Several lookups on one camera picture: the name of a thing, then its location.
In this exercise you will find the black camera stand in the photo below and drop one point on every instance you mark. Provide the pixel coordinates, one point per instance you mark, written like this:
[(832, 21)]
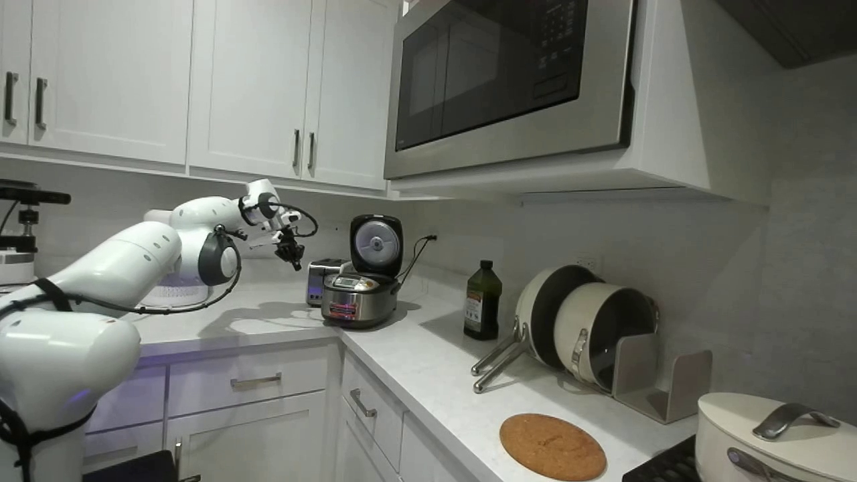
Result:
[(18, 230)]

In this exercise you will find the white upper kitchen cabinets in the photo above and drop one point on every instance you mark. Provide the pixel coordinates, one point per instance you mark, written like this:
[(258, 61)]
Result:
[(224, 89)]

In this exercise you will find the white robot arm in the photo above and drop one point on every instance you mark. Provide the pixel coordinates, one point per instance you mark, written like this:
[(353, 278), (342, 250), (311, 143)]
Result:
[(65, 339)]

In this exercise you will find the dark olive oil bottle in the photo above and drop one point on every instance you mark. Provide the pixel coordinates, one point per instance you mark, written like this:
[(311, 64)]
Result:
[(483, 293)]

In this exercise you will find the cream pot with lid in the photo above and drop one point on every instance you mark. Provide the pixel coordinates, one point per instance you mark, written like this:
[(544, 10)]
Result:
[(745, 437)]

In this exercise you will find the cream frying pan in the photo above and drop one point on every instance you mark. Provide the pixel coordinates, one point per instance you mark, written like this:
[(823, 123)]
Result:
[(537, 314)]

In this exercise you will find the stainless steel microwave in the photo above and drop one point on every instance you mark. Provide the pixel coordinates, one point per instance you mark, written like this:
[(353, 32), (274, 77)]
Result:
[(499, 82)]

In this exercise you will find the silver toaster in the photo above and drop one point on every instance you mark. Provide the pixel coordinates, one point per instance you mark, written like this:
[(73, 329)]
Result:
[(318, 275)]

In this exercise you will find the cream saucepan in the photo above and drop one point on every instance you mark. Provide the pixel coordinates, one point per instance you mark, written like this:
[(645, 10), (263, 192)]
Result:
[(587, 331)]

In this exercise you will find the beige pan rack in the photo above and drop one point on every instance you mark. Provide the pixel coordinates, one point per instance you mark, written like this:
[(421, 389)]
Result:
[(657, 385)]

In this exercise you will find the white lower cabinets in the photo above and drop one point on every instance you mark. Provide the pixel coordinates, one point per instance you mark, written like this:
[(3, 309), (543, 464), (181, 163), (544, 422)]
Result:
[(308, 414)]

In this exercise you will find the silver rice cooker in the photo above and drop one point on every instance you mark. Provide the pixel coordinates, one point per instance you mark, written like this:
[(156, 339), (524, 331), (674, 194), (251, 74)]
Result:
[(365, 293)]

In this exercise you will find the cork trivet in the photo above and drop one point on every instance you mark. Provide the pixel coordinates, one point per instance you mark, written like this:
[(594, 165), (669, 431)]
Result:
[(553, 449)]

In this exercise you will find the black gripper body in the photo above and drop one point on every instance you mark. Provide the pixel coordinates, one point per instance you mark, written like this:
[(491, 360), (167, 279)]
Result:
[(288, 247)]

